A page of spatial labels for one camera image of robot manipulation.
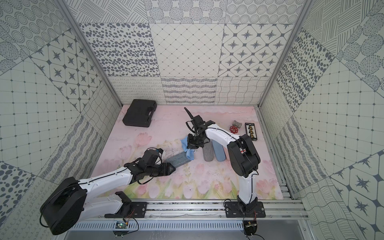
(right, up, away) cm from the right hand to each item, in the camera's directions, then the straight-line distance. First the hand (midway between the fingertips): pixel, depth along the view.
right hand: (189, 148), depth 89 cm
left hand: (-8, -12, -7) cm, 16 cm away
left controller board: (-32, -34, -18) cm, 50 cm away
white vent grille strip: (-14, -33, -19) cm, 41 cm away
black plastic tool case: (-39, +22, +22) cm, 50 cm away
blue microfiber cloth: (+1, -2, -2) cm, 3 cm away
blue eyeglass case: (+19, -3, +4) cm, 20 cm away
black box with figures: (+43, +9, +15) cm, 47 cm away
